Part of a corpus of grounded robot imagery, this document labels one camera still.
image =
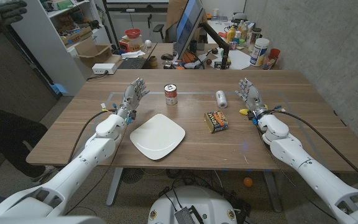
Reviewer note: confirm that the grey gloved person hand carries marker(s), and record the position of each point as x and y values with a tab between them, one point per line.
8	12

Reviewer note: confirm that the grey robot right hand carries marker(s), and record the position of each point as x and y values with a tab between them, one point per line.
253	98

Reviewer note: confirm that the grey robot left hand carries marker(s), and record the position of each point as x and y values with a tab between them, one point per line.
130	98

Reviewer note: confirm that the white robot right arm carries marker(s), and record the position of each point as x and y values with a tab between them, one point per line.
306	165

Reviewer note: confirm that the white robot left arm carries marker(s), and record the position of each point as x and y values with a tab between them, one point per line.
73	168

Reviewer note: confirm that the yellow banana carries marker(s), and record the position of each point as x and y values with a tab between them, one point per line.
243	111

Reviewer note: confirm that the red white soup can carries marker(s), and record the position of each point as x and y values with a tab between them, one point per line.
171	95

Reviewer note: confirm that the white square plate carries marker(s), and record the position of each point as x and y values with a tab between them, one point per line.
157	137

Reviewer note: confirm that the black keyboard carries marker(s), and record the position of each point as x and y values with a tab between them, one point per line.
132	63

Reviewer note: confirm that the white power box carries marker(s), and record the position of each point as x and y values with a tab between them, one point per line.
103	68

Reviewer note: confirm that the white board sheet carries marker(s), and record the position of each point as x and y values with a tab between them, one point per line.
236	59

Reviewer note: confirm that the striped small pot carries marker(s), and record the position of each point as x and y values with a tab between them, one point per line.
153	61

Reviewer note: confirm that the blue yellow meat tin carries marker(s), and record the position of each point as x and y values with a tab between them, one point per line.
216	122

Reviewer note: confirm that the white canister blue label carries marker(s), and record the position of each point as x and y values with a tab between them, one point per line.
258	53

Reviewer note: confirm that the black printed box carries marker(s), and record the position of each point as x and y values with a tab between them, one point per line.
222	65

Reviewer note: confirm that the white shelf unit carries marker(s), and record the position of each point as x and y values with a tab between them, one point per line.
42	46

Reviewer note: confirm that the clear plastic bin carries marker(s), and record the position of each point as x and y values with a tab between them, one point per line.
134	43

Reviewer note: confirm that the black computer mouse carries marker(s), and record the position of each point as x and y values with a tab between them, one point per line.
167	57

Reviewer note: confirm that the small white ball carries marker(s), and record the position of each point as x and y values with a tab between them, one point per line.
148	43

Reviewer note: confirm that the open cardboard box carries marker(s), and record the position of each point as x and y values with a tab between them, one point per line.
93	53

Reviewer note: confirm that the wooden desk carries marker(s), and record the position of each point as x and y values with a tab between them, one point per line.
163	48

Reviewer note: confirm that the red bowl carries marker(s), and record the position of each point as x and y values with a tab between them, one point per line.
132	33

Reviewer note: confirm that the yellow mustard bottle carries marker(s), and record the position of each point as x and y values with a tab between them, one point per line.
230	35

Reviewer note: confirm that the orange toy basketball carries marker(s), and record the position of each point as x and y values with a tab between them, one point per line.
188	57

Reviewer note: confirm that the blue plastic piece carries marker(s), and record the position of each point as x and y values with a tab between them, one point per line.
59	88

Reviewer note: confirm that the printed cardboard box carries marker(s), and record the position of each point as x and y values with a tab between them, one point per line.
78	36

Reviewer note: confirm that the black office chair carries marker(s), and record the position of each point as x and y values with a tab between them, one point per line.
159	28

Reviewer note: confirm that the round grey fan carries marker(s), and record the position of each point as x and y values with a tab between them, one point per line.
132	175

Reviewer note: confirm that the wooden table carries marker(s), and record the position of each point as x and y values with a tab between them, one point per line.
197	155

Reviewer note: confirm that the orange ball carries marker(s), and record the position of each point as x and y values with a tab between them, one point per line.
248	182

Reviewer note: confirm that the computer monitor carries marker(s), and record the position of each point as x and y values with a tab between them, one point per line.
186	25

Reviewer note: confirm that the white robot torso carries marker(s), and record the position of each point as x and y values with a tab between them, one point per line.
197	199

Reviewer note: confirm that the grey finned box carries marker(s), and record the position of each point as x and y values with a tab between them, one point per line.
184	216

